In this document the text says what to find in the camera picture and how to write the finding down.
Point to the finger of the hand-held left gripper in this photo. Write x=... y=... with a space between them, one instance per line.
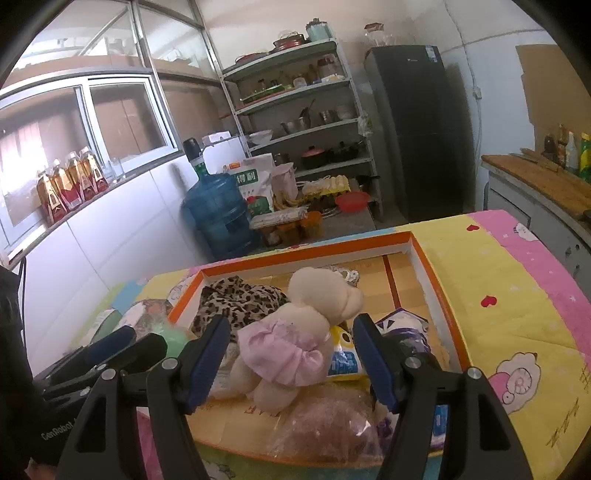
x=145 y=348
x=113 y=341

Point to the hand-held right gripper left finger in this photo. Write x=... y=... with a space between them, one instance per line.
x=207 y=364

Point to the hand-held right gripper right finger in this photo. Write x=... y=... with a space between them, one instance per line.
x=371 y=360

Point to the yellow packet blue label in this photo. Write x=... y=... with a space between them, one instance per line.
x=344 y=360

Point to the white purple soft packet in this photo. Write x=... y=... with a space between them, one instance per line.
x=406 y=327

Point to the leopard print cloth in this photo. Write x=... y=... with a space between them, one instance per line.
x=240 y=304

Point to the clear plastic bag brown filling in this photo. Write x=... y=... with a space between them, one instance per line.
x=323 y=424

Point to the orange cardboard box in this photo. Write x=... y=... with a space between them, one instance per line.
x=411 y=288

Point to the cream plush toy pink dress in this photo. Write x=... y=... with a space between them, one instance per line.
x=286 y=341

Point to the person's dark clothing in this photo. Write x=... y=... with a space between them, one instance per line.
x=11 y=369

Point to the printed cartoon blanket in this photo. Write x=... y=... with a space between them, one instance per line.
x=508 y=323

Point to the amber drink bottle red label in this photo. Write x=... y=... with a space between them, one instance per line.
x=51 y=201
x=94 y=173
x=67 y=189
x=81 y=180

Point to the pack of orange jars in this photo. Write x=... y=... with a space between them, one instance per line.
x=286 y=228

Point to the blue water jug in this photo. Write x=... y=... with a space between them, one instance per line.
x=217 y=207

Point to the red plastic basin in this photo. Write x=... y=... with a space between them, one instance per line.
x=353 y=202

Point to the clear drinking glass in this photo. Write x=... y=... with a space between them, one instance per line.
x=116 y=170

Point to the bunch of bananas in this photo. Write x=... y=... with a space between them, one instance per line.
x=285 y=202

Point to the egg tray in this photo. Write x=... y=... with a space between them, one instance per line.
x=325 y=186

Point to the white flour bag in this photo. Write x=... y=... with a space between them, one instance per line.
x=256 y=184

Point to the black water pump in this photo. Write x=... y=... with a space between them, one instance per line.
x=191 y=148

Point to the black frying pan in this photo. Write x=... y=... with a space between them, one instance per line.
x=346 y=151

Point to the black pot red lid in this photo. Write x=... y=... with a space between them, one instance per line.
x=314 y=158

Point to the grey counter cabinet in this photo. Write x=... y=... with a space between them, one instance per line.
x=521 y=207

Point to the sliding window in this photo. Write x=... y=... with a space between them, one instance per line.
x=85 y=129

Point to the black refrigerator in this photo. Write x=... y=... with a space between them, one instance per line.
x=415 y=138

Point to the white bowl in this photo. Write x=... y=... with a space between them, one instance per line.
x=261 y=136

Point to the grey metal shelf rack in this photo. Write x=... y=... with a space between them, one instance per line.
x=300 y=134

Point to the wooden cutting board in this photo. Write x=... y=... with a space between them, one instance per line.
x=540 y=180

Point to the steel pot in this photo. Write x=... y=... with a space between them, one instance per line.
x=294 y=125

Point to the green tray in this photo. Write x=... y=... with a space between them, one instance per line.
x=263 y=94

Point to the white spray bottle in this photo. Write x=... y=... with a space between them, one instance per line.
x=572 y=154

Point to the green bottle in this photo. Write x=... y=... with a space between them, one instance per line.
x=585 y=159

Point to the brown cardboard sheet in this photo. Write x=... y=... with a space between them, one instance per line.
x=549 y=92

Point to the glass jar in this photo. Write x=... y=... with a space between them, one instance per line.
x=377 y=36

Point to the red stacked pans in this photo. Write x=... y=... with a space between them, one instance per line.
x=289 y=42

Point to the teal canister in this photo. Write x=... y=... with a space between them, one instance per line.
x=319 y=31

